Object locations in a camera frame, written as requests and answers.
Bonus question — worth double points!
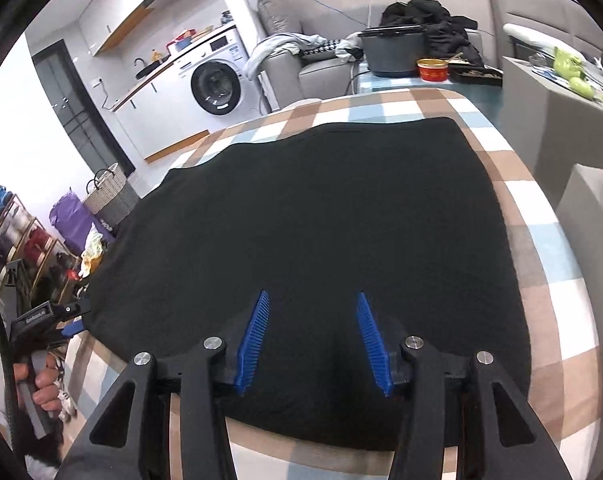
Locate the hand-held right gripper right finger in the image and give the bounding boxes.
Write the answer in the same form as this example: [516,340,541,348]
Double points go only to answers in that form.
[356,291,573,480]

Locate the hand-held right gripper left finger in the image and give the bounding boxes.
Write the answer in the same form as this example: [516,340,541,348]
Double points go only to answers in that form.
[61,289,271,480]

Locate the black knit sweater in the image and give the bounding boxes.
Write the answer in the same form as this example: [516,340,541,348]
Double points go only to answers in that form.
[84,116,533,454]

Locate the pile of black clothes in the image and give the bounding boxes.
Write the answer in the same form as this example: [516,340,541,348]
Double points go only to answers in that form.
[381,0,485,67]

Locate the person's left hand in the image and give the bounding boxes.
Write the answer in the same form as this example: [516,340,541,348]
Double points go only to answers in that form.
[12,360,65,411]

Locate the beige trash bin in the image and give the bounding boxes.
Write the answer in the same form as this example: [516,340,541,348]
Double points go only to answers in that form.
[78,230,108,279]

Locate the shoe rack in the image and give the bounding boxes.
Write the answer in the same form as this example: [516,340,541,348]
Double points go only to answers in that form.
[0,184,83,313]

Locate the purple bag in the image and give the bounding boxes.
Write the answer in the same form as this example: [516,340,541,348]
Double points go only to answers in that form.
[48,189,116,256]

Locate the woven laundry basket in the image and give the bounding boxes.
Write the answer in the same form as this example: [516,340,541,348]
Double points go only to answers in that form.
[84,162,141,226]

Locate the checkered plaid blanket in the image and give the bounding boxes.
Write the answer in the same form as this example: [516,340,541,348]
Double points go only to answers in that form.
[61,85,603,480]

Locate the dark door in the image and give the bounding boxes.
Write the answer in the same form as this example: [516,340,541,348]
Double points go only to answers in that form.
[32,39,135,177]

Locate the white kitchen counter cabinet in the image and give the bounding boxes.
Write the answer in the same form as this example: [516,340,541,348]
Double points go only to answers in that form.
[101,55,213,164]

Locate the grey armchair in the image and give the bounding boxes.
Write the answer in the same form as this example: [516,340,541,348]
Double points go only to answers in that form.
[555,164,603,343]

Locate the light blue side table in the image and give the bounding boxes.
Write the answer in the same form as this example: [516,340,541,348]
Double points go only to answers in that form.
[355,62,505,107]

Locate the white washing machine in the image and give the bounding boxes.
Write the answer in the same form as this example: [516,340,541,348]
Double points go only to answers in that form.
[174,25,263,127]

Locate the grey sofa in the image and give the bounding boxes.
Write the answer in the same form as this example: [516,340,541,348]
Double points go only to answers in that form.
[258,0,485,111]

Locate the red bowl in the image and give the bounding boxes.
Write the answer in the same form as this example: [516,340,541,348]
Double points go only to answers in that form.
[415,58,449,83]

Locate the beige cabinet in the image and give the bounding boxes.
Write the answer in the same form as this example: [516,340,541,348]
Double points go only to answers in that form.
[498,55,603,203]

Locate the black food tray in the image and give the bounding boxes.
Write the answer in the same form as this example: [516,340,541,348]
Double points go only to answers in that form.
[446,62,505,86]

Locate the black cooking pot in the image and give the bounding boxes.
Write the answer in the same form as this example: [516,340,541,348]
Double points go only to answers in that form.
[357,25,427,79]

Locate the grey hoodie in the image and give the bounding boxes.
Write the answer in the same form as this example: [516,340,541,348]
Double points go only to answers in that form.
[244,32,328,81]

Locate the small grey garment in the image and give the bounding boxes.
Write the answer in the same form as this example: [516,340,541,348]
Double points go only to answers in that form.
[334,32,365,62]

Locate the black white patterned pillow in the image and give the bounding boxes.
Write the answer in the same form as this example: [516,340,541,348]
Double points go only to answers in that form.
[300,40,343,57]

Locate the grey pillow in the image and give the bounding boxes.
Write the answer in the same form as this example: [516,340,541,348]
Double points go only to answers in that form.
[257,0,303,39]

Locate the green plush toy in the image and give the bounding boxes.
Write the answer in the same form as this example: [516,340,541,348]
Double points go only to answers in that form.
[554,47,603,102]

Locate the white padded board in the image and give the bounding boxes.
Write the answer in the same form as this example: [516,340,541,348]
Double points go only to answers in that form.
[503,22,558,47]

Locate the white wall cabinet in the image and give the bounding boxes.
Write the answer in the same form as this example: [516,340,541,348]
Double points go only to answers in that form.
[78,0,223,57]

